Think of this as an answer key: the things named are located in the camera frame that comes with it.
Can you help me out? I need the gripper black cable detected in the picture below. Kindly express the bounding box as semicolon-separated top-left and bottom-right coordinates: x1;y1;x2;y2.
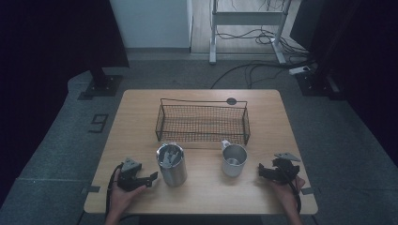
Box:
280;167;302;216
105;162;125;218

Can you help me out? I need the dark curtain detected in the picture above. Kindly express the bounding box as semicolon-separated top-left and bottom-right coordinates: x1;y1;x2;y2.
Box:
0;0;130;201
289;0;398;167

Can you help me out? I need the long black floor cable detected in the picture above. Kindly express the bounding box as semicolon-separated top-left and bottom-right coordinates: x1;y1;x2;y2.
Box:
209;60;315;90

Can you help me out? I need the tangle of floor cables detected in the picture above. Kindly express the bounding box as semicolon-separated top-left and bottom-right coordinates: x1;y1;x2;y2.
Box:
215;26;311;59

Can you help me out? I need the tall stainless steel cup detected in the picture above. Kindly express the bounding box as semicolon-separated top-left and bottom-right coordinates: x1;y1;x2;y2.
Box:
156;142;189;188

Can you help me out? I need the white power strip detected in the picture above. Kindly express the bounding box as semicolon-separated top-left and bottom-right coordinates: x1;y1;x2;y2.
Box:
288;65;312;76

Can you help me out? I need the person's left hand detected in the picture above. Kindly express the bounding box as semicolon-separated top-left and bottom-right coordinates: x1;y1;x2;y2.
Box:
108;171;148;218

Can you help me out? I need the white cabinet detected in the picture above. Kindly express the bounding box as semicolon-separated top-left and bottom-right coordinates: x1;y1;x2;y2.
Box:
109;0;194;50

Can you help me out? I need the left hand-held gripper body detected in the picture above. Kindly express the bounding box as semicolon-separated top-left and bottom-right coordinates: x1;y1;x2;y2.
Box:
115;157;148;192

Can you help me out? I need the person's right hand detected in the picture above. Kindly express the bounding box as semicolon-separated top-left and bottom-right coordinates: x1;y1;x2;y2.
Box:
269;175;306;210

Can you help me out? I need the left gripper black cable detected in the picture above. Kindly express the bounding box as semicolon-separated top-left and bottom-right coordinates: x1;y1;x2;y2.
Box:
105;162;125;218

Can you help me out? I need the black stand base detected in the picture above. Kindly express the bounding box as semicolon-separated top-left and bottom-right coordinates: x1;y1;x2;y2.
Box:
295;68;343;98
83;67;124;98

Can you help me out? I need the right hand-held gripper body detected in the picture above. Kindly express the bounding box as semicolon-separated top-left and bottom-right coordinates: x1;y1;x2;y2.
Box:
266;152;302;186

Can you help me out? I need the silver mug with handle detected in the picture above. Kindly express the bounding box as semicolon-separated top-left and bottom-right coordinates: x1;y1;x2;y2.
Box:
220;139;249;178

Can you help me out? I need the black wire mesh basket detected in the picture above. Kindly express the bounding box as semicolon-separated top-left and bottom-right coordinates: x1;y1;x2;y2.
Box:
155;97;252;146

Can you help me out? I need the white metal desk frame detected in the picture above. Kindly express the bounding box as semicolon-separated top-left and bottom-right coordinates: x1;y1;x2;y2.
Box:
208;0;293;66

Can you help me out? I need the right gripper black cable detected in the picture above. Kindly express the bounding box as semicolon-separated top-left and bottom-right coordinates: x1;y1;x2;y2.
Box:
280;167;302;216

